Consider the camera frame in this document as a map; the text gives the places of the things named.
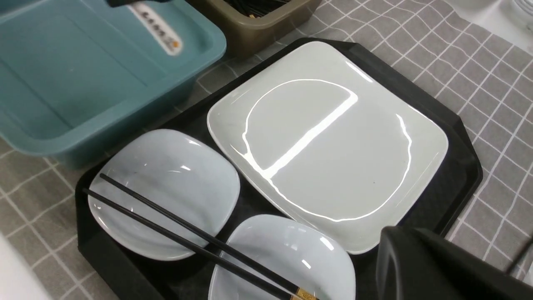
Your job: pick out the large white square plate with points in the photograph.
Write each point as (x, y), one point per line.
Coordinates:
(328, 145)

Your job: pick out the teal plastic bin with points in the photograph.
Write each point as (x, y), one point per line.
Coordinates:
(79, 75)

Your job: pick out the black chopstick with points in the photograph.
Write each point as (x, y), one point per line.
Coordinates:
(166, 233)
(187, 225)

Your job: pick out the brown plastic bin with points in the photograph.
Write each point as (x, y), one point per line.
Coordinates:
(248, 31)

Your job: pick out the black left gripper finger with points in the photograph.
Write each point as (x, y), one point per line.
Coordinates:
(417, 264)

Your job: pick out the small white bowl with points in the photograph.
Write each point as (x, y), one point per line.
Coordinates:
(302, 255)
(177, 172)

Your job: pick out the bundle of black chopsticks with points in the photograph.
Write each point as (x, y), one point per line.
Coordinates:
(256, 8)

